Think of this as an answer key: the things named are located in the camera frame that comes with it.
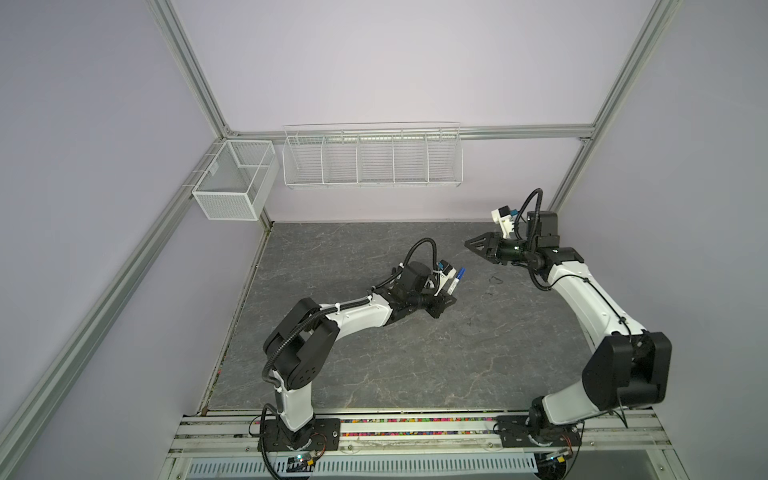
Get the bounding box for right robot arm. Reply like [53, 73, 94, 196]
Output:
[465, 188, 673, 429]

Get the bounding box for white wire wall basket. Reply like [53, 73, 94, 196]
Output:
[283, 122, 464, 188]

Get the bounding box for white marker pen blue tip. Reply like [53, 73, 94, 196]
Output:
[446, 268, 466, 296]

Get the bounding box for white mesh box basket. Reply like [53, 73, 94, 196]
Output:
[192, 140, 280, 221]

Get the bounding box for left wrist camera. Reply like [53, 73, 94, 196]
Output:
[434, 260, 457, 296]

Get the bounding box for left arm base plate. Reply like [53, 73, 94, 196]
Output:
[259, 418, 341, 452]

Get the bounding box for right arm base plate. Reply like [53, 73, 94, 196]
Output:
[492, 414, 582, 449]

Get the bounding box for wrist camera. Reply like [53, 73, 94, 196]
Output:
[434, 260, 457, 296]
[491, 206, 518, 239]

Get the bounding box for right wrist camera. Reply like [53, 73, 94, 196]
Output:
[491, 206, 518, 239]

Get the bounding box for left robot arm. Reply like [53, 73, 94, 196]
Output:
[261, 237, 466, 436]

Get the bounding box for white vented cable duct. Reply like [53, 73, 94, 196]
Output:
[186, 452, 539, 479]

